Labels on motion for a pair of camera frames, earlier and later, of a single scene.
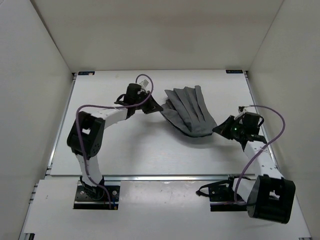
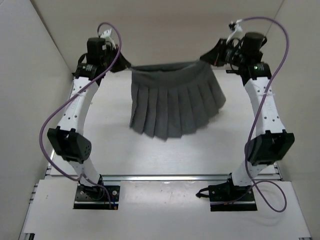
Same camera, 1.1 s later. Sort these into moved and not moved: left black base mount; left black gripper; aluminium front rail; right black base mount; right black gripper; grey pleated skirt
Moved: right black gripper; grey pleated skirt; left black gripper
Not moved: right black base mount; aluminium front rail; left black base mount
